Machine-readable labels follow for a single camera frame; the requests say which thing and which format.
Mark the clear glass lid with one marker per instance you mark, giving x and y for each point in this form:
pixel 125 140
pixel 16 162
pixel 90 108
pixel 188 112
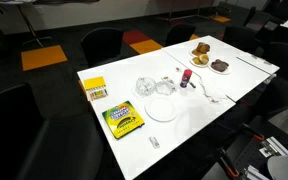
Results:
pixel 165 88

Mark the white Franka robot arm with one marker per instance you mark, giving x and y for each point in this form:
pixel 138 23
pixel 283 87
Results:
pixel 285 166

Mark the clear glass bowl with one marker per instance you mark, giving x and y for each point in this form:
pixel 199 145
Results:
pixel 145 86

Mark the clear plastic lid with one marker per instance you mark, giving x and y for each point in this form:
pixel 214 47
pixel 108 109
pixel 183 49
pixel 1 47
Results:
pixel 160 108

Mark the small candy wrapper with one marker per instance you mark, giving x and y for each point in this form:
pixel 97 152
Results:
pixel 213 100
pixel 178 69
pixel 165 79

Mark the yellow black box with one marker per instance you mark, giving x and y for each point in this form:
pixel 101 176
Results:
pixel 123 119

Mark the red spray can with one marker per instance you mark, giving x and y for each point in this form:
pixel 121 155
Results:
pixel 185 78

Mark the black marker pen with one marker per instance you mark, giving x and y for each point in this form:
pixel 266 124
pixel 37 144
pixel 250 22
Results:
pixel 192 85

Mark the small yellow marker box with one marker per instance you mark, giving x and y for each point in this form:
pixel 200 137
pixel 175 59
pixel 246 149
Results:
pixel 95 87

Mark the white plate under tan pastry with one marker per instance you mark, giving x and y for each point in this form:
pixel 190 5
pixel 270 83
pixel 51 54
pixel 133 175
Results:
pixel 197 65

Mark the black office chair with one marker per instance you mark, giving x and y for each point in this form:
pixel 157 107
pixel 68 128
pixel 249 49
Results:
pixel 240 36
pixel 102 45
pixel 274 96
pixel 257 18
pixel 180 33
pixel 284 60
pixel 34 140

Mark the tan folded pastry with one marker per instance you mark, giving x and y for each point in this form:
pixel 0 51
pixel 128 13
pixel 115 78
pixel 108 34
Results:
pixel 200 60

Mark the white paper sheet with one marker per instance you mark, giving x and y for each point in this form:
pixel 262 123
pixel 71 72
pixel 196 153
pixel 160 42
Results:
pixel 214 90

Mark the brown crossed bread bun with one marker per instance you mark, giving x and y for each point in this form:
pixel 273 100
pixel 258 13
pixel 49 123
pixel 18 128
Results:
pixel 202 47

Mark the chocolate crossed bread bun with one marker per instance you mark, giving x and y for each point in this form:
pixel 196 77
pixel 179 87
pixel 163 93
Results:
pixel 219 65

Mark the white plate under chocolate bun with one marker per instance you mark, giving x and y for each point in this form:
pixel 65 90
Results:
pixel 225 72

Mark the black metal stand leg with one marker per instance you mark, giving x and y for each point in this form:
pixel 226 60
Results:
pixel 30 30

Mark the white mounting bracket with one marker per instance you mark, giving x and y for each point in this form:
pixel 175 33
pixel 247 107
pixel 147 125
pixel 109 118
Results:
pixel 255 173

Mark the silver metal bracket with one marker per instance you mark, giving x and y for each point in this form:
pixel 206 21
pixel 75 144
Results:
pixel 274 146

